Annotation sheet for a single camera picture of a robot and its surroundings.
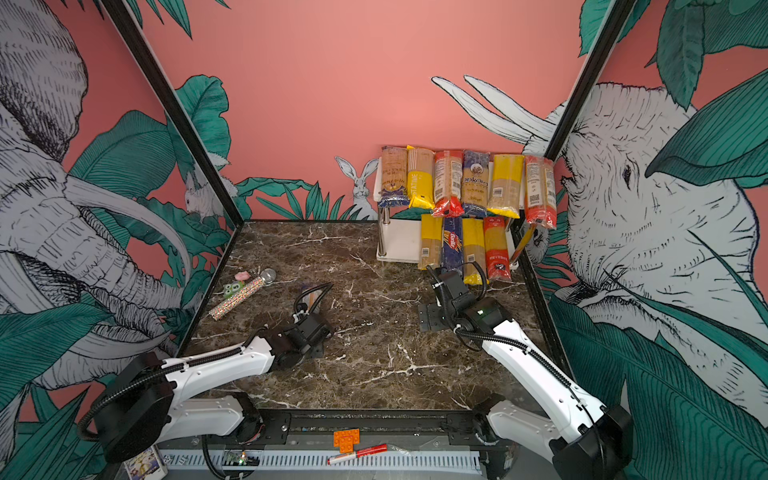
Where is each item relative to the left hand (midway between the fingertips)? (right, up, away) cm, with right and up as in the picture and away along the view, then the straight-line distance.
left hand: (317, 338), depth 86 cm
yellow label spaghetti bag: (+36, +29, +16) cm, 49 cm away
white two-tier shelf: (+25, +30, +21) cm, 45 cm away
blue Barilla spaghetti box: (+43, +28, +15) cm, 54 cm away
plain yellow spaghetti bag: (+51, +26, +15) cm, 59 cm away
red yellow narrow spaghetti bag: (+59, +31, +18) cm, 69 cm away
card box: (-34, -24, -19) cm, 46 cm away
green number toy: (-32, +13, +12) cm, 37 cm away
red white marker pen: (+11, -24, -16) cm, 31 cm away
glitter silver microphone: (-21, +17, +14) cm, 30 cm away
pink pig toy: (-30, +17, +15) cm, 37 cm away
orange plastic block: (+11, -20, -15) cm, 28 cm away
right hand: (+33, +11, -9) cm, 36 cm away
